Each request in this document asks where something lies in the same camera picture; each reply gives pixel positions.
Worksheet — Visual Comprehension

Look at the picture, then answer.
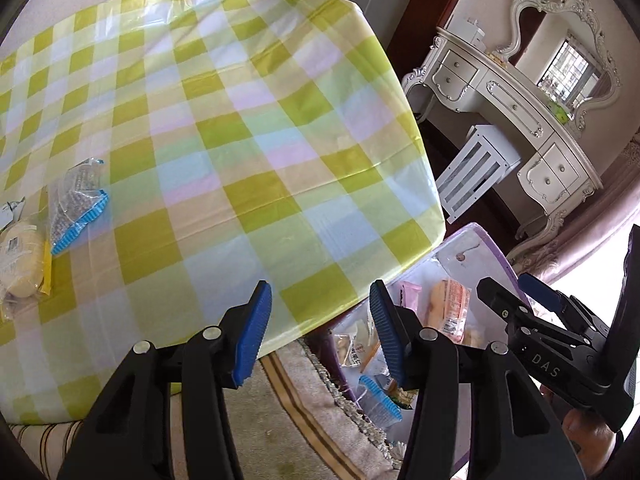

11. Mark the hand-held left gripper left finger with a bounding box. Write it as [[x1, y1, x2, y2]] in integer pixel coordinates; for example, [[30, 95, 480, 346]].
[[56, 280, 274, 480]]

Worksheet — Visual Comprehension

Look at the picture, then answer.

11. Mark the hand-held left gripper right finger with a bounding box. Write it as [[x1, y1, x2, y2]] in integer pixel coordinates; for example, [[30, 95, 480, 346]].
[[369, 280, 586, 480]]

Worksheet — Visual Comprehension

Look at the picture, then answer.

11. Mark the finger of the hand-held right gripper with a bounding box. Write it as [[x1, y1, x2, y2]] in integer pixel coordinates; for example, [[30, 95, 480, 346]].
[[476, 276, 544, 349], [517, 272, 602, 330]]

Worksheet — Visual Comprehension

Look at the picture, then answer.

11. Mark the purple and white box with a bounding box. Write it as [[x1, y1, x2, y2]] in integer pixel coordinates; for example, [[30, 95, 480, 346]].
[[302, 222, 538, 480]]

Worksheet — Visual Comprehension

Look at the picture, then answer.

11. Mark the red label bread packet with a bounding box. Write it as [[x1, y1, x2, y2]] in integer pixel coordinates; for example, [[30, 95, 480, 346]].
[[427, 279, 472, 345]]

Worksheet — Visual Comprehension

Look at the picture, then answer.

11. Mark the green snack packet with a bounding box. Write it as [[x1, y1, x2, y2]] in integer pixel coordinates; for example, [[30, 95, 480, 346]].
[[385, 379, 419, 409]]

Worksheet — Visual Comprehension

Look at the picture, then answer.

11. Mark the person's right hand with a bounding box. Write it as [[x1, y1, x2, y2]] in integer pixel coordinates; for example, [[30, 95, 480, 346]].
[[561, 406, 620, 477]]

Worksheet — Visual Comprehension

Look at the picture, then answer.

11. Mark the white triangular snack packet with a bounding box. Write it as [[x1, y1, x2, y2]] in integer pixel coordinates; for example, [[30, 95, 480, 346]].
[[332, 316, 385, 372]]

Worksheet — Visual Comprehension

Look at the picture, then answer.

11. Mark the pink snack packet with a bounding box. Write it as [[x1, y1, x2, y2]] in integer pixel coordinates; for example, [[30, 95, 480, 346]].
[[397, 282, 424, 314]]

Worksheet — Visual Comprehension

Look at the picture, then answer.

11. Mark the blue-edged clear snack packet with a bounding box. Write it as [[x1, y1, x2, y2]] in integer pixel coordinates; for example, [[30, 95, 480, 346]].
[[357, 375, 404, 429], [47, 157, 110, 256]]

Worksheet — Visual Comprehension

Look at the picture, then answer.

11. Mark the beige striped fringed rug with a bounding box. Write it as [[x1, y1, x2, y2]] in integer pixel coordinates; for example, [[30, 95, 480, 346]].
[[250, 337, 417, 480]]

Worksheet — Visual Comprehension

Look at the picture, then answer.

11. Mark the white slatted stool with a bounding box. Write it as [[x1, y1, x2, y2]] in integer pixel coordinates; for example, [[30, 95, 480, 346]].
[[435, 125, 524, 226]]

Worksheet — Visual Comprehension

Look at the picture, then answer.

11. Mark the ornate white vanity desk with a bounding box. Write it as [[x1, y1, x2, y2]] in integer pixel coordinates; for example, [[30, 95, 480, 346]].
[[402, 27, 604, 262]]

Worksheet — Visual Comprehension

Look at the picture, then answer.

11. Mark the checkered yellow green tablecloth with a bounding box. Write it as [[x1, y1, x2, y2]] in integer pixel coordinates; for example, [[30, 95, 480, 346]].
[[0, 0, 447, 423]]

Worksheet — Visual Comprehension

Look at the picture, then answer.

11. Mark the striped chair cushion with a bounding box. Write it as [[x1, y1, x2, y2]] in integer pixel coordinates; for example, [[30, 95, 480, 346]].
[[7, 417, 89, 480]]

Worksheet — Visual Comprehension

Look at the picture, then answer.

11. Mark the yellow-edged bread packet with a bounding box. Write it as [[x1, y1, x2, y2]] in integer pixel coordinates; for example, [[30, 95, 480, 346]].
[[0, 220, 55, 308]]

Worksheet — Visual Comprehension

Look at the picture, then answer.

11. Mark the small white box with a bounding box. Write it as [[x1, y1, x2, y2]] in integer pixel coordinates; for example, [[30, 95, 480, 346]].
[[447, 17, 489, 54]]

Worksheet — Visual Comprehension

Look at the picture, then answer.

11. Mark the ornate white mirror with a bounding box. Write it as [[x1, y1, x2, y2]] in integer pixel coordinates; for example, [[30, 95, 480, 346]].
[[500, 0, 622, 134]]

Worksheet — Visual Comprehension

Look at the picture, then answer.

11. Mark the dark wooden door frame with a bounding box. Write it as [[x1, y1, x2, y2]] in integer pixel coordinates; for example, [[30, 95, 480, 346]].
[[389, 0, 482, 72]]

